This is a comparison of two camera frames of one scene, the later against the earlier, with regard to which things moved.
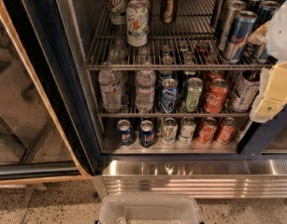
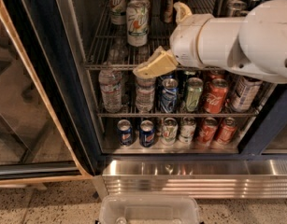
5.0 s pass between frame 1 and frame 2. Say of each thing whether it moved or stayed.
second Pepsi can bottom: stayed
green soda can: stayed
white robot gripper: moved
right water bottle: stayed
